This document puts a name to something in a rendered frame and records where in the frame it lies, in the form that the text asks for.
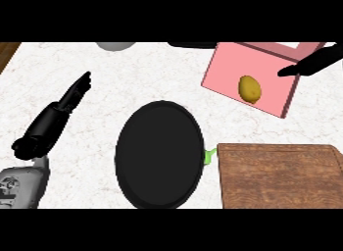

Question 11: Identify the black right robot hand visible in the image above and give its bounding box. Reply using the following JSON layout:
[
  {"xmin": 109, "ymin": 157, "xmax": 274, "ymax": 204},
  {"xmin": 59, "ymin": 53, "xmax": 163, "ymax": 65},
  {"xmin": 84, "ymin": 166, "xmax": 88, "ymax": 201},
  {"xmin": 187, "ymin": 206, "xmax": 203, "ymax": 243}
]
[{"xmin": 276, "ymin": 41, "xmax": 343, "ymax": 77}]

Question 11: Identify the black flat object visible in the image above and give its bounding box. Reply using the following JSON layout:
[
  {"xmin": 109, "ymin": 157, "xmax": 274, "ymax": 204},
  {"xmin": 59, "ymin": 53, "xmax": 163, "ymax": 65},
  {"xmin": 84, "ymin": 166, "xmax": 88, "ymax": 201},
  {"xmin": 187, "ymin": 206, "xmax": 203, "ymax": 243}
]
[{"xmin": 166, "ymin": 41, "xmax": 220, "ymax": 50}]

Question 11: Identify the brown wooden cutting board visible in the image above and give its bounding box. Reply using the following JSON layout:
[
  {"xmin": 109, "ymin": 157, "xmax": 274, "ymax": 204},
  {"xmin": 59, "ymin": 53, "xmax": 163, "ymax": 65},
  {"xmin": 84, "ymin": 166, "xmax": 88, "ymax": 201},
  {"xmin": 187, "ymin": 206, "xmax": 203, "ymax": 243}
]
[{"xmin": 217, "ymin": 142, "xmax": 343, "ymax": 210}]

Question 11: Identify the grey round bowl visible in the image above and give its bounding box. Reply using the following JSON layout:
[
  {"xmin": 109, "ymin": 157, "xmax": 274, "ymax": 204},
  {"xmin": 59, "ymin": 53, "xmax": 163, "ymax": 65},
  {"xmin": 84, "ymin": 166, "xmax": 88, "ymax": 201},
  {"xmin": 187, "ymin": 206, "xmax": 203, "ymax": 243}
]
[{"xmin": 95, "ymin": 41, "xmax": 137, "ymax": 52}]

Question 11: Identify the yellow lemon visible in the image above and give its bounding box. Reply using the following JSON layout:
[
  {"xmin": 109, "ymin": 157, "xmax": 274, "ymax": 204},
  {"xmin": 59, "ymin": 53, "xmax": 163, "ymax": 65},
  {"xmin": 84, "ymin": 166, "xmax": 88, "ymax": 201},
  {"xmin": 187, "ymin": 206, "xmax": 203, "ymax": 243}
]
[{"xmin": 239, "ymin": 75, "xmax": 262, "ymax": 104}]

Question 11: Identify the pink cardboard box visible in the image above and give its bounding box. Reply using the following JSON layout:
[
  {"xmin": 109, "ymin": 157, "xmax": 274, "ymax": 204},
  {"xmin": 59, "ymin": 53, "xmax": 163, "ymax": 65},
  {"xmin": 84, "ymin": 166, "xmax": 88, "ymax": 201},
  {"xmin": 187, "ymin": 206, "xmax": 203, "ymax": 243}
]
[{"xmin": 199, "ymin": 41, "xmax": 328, "ymax": 120}]

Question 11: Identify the green pan handle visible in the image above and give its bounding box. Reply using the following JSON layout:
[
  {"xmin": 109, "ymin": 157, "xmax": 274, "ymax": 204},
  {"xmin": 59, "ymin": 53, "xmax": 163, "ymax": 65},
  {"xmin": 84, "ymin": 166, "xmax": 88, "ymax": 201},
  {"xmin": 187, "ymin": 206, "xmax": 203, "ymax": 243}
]
[{"xmin": 203, "ymin": 147, "xmax": 218, "ymax": 166}]

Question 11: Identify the black round pan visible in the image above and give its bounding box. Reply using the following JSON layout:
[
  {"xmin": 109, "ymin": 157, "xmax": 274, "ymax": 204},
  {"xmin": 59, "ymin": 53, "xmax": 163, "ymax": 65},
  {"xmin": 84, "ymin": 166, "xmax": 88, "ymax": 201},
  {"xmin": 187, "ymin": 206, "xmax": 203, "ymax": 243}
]
[{"xmin": 113, "ymin": 100, "xmax": 206, "ymax": 210}]

